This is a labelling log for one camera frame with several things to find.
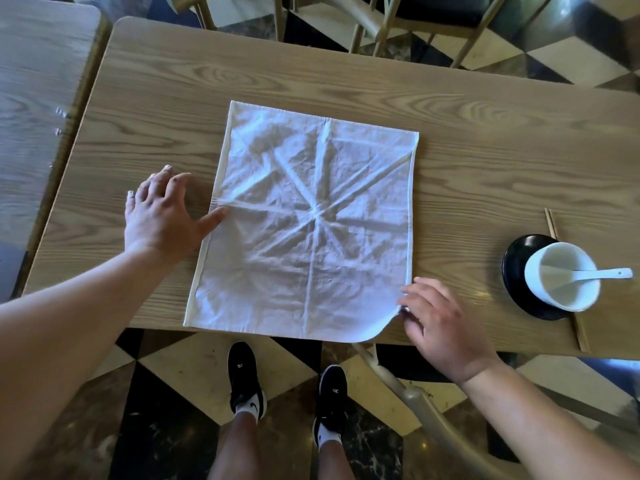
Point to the black round saucer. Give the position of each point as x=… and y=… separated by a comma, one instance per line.
x=515, y=274

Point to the person's right little finger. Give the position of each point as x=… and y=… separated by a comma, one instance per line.
x=432, y=287

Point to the person's left forearm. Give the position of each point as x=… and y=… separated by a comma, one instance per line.
x=65, y=344

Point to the person's black shoe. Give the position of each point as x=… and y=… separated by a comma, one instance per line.
x=332, y=394
x=243, y=369

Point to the person's left leg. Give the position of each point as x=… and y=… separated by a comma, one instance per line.
x=235, y=449

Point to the person's white sock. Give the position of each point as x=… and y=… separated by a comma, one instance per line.
x=329, y=435
x=250, y=407

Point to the person's right forearm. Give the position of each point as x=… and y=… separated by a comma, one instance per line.
x=540, y=424

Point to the person's right hand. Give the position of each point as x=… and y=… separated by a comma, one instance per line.
x=450, y=334

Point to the wooden chair with black seat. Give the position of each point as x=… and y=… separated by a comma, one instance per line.
x=440, y=9

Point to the wooden chair with curved frame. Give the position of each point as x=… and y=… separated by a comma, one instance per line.
x=430, y=409

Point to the person's leg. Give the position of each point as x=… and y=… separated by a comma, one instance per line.
x=335, y=462
x=235, y=449

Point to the white ceramic bowl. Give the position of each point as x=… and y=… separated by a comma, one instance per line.
x=539, y=294

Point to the person's right black shoe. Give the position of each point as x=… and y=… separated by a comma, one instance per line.
x=332, y=394

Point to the person's left little finger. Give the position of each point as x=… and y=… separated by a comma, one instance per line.
x=130, y=202

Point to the person's left hand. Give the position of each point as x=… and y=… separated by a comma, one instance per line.
x=160, y=224

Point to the white ceramic spoon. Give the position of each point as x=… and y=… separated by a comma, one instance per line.
x=617, y=273

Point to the person's right leg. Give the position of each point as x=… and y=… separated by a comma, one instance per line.
x=335, y=462

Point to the person's left black shoe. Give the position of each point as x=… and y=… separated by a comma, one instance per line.
x=243, y=369

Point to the person's left thumb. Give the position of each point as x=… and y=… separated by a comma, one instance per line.
x=212, y=219

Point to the person's left middle finger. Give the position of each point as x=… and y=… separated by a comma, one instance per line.
x=165, y=180

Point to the white cloth napkin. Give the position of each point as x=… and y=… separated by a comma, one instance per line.
x=310, y=214

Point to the person's left white sock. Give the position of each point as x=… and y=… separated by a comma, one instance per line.
x=250, y=407

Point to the person's right middle finger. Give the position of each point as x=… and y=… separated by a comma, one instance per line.
x=412, y=308

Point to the person's right white sock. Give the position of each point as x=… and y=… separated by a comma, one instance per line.
x=329, y=435

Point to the wooden chopstick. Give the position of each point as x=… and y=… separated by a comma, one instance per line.
x=549, y=222
x=553, y=222

